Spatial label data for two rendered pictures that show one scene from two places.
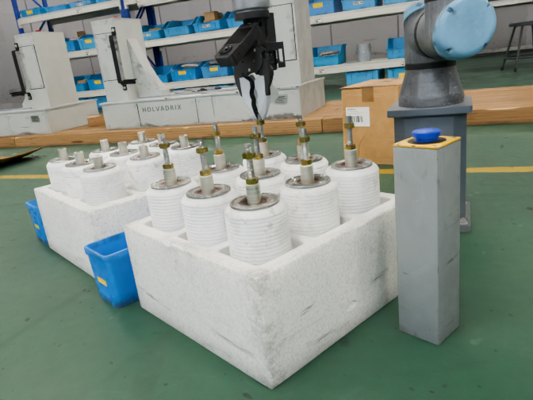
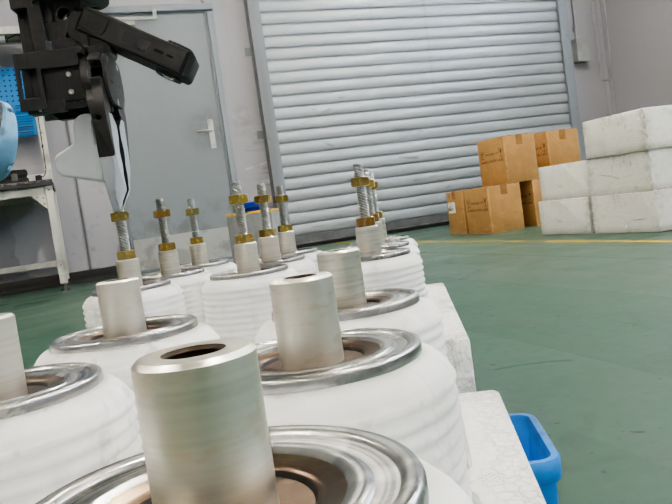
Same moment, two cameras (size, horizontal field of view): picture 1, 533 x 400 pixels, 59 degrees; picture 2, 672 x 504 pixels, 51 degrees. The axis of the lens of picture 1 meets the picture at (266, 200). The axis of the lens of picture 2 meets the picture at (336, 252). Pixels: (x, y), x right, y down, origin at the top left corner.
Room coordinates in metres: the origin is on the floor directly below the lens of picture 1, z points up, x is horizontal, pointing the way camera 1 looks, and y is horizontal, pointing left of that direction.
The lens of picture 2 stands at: (1.33, 0.64, 0.30)
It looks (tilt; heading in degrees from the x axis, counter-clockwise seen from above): 4 degrees down; 227
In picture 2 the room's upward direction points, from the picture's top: 8 degrees counter-clockwise
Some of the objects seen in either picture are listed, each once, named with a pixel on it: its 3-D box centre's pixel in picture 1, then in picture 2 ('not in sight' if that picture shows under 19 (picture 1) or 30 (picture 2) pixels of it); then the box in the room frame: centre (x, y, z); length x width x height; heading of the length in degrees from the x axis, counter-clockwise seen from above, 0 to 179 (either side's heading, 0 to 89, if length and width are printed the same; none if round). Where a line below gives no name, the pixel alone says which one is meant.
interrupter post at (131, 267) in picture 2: (263, 149); (129, 275); (1.00, -0.01, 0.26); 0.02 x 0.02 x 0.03
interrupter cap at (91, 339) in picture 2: (144, 156); (126, 334); (1.16, 0.29, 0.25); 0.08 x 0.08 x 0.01
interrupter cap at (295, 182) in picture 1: (308, 182); (288, 254); (0.75, -0.07, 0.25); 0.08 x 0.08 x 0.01
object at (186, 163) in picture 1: (190, 179); not in sight; (1.23, 0.20, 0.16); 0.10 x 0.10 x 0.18
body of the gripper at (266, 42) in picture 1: (257, 44); (70, 55); (1.02, -0.02, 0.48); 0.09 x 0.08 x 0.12; 141
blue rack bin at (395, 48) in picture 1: (406, 46); not in sight; (5.28, -1.70, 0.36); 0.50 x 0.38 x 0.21; 157
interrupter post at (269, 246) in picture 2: (258, 167); (270, 250); (0.83, 0.01, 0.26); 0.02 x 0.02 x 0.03
